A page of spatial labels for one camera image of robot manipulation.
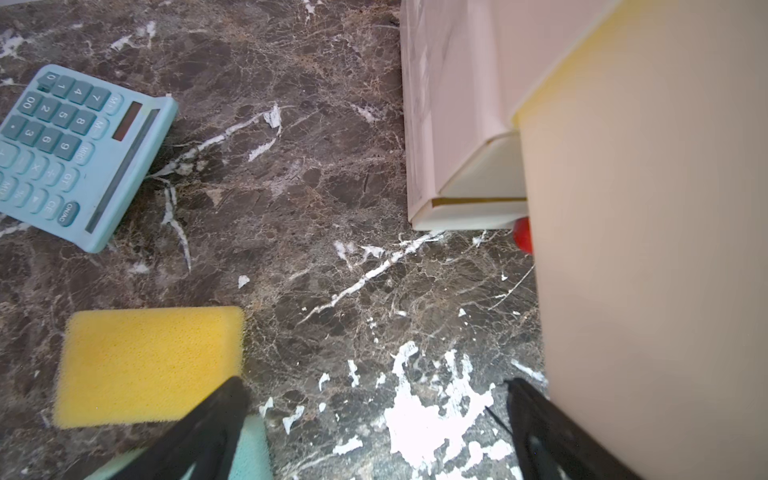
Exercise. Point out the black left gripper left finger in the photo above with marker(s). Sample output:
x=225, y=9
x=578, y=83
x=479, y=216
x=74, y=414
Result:
x=202, y=445

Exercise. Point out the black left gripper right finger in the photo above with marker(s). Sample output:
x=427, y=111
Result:
x=549, y=445

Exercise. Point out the teal sponge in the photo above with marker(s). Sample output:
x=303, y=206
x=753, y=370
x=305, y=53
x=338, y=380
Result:
x=251, y=460

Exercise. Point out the yellow sponge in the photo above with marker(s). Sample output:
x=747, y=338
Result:
x=144, y=365

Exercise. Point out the red drawer knob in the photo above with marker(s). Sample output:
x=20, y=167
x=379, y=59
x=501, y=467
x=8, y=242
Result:
x=522, y=235

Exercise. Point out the cream top drawer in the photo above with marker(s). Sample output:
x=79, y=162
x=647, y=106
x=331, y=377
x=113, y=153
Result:
x=646, y=167

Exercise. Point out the cream drawer cabinet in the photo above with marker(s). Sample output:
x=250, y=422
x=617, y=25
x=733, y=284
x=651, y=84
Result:
x=467, y=68

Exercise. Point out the light blue calculator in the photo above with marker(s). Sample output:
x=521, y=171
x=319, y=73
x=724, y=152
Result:
x=74, y=151

